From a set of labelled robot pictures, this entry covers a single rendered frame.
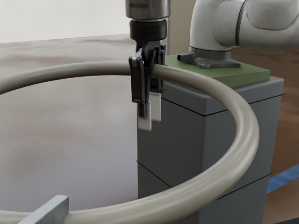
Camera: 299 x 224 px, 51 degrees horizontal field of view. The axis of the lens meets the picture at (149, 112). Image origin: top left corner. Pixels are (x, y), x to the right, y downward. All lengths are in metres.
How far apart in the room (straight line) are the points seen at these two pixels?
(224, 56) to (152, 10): 0.60
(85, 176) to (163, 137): 1.00
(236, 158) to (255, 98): 0.80
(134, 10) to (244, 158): 0.36
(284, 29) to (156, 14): 0.56
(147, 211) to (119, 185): 1.70
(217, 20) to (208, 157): 0.45
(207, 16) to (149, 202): 0.90
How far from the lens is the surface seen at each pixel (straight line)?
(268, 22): 1.07
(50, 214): 0.26
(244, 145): 0.38
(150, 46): 0.65
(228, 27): 1.11
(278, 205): 1.95
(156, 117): 0.73
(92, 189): 1.97
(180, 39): 6.24
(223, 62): 1.16
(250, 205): 1.39
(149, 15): 0.61
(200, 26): 1.14
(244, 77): 1.11
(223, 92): 0.54
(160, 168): 1.26
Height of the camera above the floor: 1.09
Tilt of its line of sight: 20 degrees down
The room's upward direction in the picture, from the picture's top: straight up
